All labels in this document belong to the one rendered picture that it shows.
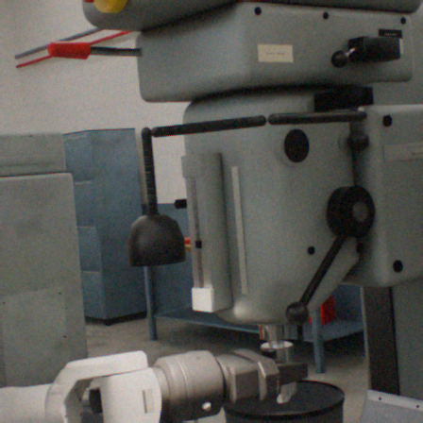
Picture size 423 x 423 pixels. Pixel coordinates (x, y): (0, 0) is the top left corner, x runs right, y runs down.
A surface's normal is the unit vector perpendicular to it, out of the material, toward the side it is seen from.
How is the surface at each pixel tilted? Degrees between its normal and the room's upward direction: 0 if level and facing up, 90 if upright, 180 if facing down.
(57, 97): 90
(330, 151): 90
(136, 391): 80
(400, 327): 90
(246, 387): 90
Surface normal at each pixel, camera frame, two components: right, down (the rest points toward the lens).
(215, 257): 0.63, -0.01
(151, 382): 0.40, -0.16
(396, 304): -0.77, 0.10
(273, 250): 0.00, 0.05
